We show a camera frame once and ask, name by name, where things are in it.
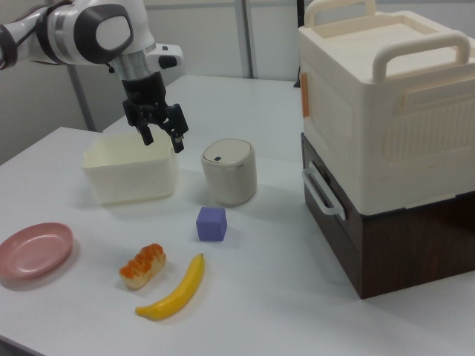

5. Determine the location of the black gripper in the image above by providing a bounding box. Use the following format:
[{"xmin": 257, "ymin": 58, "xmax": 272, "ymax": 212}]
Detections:
[{"xmin": 122, "ymin": 71, "xmax": 190, "ymax": 154}]

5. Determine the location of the purple cube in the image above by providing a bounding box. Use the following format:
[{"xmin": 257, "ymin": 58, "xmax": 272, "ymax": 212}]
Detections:
[{"xmin": 195, "ymin": 206, "xmax": 228, "ymax": 243}]

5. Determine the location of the white square plastic bin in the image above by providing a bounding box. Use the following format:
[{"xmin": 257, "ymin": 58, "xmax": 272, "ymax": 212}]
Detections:
[{"xmin": 80, "ymin": 133, "xmax": 179, "ymax": 207}]

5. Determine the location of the round beige lidded trash can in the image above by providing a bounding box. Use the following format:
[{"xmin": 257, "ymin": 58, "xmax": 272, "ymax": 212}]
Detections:
[{"xmin": 200, "ymin": 138, "xmax": 258, "ymax": 208}]

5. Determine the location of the bread slice with orange topping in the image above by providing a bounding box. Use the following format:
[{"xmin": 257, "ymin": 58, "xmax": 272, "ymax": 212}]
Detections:
[{"xmin": 118, "ymin": 243, "xmax": 167, "ymax": 291}]

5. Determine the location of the orange box latch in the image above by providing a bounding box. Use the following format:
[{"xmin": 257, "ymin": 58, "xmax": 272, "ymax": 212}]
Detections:
[{"xmin": 301, "ymin": 73, "xmax": 311, "ymax": 119}]

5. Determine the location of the yellow banana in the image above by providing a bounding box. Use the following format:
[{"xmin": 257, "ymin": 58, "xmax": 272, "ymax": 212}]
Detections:
[{"xmin": 134, "ymin": 253, "xmax": 206, "ymax": 320}]

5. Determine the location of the pink plate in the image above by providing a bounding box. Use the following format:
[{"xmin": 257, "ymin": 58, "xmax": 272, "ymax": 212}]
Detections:
[{"xmin": 0, "ymin": 221, "xmax": 74, "ymax": 281}]

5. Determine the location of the dark brown drawer cabinet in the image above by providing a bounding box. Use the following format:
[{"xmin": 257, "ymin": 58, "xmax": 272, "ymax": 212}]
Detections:
[{"xmin": 300, "ymin": 133, "xmax": 475, "ymax": 300}]

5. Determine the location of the white drawer handle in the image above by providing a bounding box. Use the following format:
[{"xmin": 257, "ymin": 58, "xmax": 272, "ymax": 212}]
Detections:
[{"xmin": 301, "ymin": 162, "xmax": 347, "ymax": 221}]

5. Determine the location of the cream storage box with handles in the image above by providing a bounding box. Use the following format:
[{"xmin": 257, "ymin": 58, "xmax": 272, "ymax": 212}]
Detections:
[{"xmin": 298, "ymin": 0, "xmax": 475, "ymax": 217}]

